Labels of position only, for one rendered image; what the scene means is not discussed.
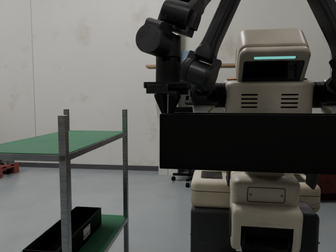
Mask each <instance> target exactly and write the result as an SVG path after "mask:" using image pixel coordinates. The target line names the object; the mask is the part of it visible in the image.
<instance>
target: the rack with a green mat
mask: <svg viewBox="0 0 336 252"><path fill-rule="evenodd" d="M57 121H58V132H54V133H49V134H45V135H40V136H35V137H30V138H25V139H20V140H15V141H11V142H6V143H1V144H0V160H5V161H41V162H59V184H60V216H61V247H62V252H72V227H71V210H72V183H71V160H72V159H74V158H76V157H79V156H81V155H83V154H86V153H88V152H90V151H93V150H95V149H97V148H100V147H102V146H104V145H107V144H109V143H111V142H113V141H116V140H118V139H120V138H122V160H123V215H110V214H102V215H101V225H100V226H99V227H98V229H97V230H96V231H95V232H94V233H93V234H92V236H91V237H90V238H89V239H88V240H87V241H86V243H85V244H84V245H83V246H82V247H81V249H80V250H79V251H78V252H108V250H109V249H110V247H111V246H112V244H113V243H114V241H115V240H116V238H117V237H118V235H119V234H120V232H121V231H122V229H123V236H124V252H129V189H128V110H127V109H122V131H104V130H70V113H69V109H63V115H58V116H57Z"/></svg>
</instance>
